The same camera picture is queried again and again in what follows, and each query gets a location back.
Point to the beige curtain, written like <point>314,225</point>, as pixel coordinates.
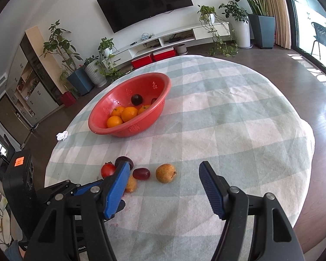
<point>277,11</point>

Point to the black balcony chair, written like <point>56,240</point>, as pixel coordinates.
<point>320,35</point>

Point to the white television cabinet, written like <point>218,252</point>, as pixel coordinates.
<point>206,31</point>

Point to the dark purple plum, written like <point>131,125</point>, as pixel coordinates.
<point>136,99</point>
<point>122,159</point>

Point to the orange mandarin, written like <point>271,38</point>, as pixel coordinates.
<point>144,109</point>
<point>129,113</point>
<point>117,111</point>
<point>115,121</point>

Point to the empty grey flower pot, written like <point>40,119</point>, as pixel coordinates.
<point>181,49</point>

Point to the trailing pothos white pot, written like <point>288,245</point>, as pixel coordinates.
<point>211,17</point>
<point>107,50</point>

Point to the wooden wall cabinet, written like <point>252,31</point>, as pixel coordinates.
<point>40,95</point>

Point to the red tomato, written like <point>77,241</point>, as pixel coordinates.
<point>108,170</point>

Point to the small red container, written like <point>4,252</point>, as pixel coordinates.
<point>68,98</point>

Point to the red storage box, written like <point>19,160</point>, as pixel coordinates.
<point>165,54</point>
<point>141,62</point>

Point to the green checked tablecloth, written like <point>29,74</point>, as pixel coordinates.
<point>220,127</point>

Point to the small brown pear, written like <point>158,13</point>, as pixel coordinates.
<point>165,173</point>
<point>131,185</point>

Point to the bird-of-paradise plant blue-grey pot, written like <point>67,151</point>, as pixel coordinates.
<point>263,31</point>

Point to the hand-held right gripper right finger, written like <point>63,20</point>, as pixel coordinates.
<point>210,187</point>

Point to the plant in white ribbed pot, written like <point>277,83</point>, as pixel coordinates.
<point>96,73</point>

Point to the crumpled white tissue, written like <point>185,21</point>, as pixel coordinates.
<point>62,136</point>

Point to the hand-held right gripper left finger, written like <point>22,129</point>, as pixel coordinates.
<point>116,187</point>

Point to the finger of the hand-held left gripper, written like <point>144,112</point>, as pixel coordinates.
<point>58,187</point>
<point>121,206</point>

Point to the black wall television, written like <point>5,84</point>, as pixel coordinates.
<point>144,2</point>

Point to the red plastic basin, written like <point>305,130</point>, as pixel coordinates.
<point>141,87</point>

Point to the black set-top box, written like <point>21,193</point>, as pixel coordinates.
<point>173,39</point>

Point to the leafy tree blue-grey pot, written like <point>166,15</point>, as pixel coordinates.
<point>80,81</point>

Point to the bushy plant tall white pot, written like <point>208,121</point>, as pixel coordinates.
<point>243,34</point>

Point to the black sliding glass door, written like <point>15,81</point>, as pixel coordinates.
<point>292,19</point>

